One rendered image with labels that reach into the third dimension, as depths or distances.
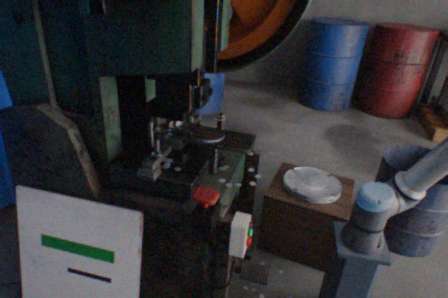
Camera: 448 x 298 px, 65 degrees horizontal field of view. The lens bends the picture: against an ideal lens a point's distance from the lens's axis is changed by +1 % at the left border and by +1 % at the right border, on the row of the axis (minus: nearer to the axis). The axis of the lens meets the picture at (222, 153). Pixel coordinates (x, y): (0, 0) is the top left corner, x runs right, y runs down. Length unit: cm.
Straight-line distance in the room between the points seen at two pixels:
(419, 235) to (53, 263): 172
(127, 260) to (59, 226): 28
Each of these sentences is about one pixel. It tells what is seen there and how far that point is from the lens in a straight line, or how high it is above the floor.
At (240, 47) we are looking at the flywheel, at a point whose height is 104.
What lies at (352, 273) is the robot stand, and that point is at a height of 36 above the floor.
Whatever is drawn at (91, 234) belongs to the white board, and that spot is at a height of 46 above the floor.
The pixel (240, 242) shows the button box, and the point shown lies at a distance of 114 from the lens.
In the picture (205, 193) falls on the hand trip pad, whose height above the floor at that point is 76.
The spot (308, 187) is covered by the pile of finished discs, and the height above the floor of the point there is 38.
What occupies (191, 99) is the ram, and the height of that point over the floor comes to 93.
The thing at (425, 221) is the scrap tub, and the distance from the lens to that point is 206.
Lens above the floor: 133
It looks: 28 degrees down
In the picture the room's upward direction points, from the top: 4 degrees clockwise
